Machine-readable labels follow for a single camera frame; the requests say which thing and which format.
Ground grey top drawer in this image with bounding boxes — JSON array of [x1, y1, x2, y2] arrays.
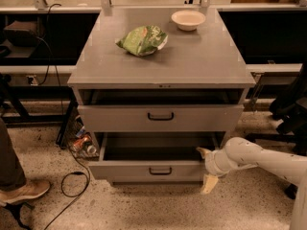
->
[[78, 104, 244, 132]]

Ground grey drawer cabinet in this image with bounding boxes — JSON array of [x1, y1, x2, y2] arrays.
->
[[67, 7, 256, 187]]

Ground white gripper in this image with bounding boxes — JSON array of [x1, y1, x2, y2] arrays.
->
[[197, 147, 243, 195]]

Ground green chip bag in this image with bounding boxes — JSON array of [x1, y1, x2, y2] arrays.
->
[[116, 25, 168, 57]]

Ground black floor cable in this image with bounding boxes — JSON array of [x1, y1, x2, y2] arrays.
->
[[35, 3, 91, 230]]

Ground wire trash basket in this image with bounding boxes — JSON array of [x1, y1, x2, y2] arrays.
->
[[62, 108, 98, 159]]

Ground tan shoe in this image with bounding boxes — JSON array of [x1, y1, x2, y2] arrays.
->
[[0, 179, 51, 204]]

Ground grey drawer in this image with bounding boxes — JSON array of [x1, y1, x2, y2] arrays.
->
[[89, 132, 224, 184], [78, 104, 244, 132]]

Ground dark box on shelf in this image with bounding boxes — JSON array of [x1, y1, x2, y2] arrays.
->
[[3, 20, 40, 47]]

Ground black office chair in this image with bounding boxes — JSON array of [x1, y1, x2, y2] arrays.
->
[[268, 60, 307, 200]]

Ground brown trouser leg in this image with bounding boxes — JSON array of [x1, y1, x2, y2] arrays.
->
[[0, 119, 26, 192]]

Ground crushed orange can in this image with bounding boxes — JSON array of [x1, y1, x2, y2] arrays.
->
[[72, 135, 97, 155]]

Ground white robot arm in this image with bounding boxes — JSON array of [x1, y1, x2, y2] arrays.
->
[[197, 137, 307, 230]]

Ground white bowl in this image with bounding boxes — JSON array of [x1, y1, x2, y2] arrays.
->
[[171, 10, 206, 32]]

